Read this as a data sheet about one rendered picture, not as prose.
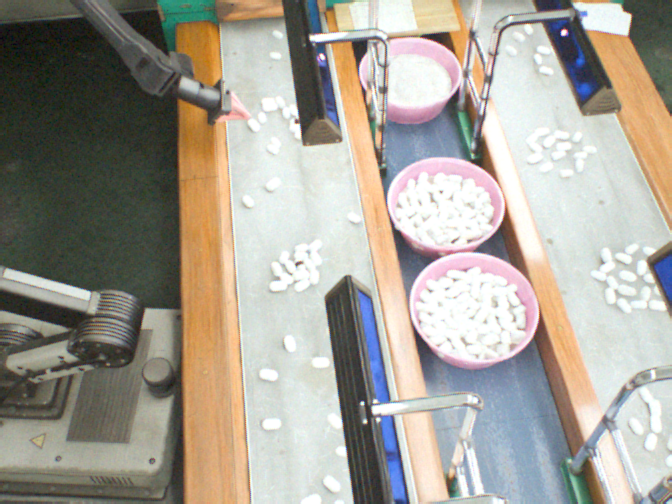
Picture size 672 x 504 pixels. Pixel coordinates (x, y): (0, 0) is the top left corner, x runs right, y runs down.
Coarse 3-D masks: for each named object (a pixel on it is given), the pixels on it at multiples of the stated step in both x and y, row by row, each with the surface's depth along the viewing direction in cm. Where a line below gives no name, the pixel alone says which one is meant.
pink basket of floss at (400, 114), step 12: (408, 48) 212; (420, 48) 211; (444, 48) 207; (444, 60) 209; (456, 60) 205; (360, 72) 203; (456, 72) 204; (456, 84) 201; (396, 108) 198; (408, 108) 195; (420, 108) 196; (432, 108) 199; (396, 120) 204; (408, 120) 203; (420, 120) 203
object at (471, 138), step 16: (480, 0) 173; (480, 16) 177; (512, 16) 160; (528, 16) 160; (544, 16) 161; (560, 16) 161; (496, 32) 162; (480, 48) 178; (496, 48) 165; (464, 64) 189; (496, 64) 170; (464, 80) 193; (464, 96) 197; (480, 96) 178; (464, 112) 201; (480, 112) 181; (464, 128) 198; (480, 128) 185; (464, 144) 198; (480, 144) 191; (480, 160) 193
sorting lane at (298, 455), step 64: (256, 64) 209; (256, 192) 184; (320, 192) 183; (256, 256) 173; (320, 256) 173; (256, 320) 164; (320, 320) 163; (256, 384) 155; (320, 384) 155; (256, 448) 148; (320, 448) 147
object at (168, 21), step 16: (160, 0) 210; (176, 0) 211; (192, 0) 212; (208, 0) 212; (336, 0) 218; (352, 0) 219; (368, 0) 219; (464, 0) 224; (160, 16) 215; (176, 16) 215; (192, 16) 216; (208, 16) 217
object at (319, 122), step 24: (288, 0) 172; (312, 0) 172; (288, 24) 168; (312, 24) 164; (312, 48) 157; (312, 72) 153; (312, 96) 150; (312, 120) 148; (336, 120) 152; (312, 144) 151
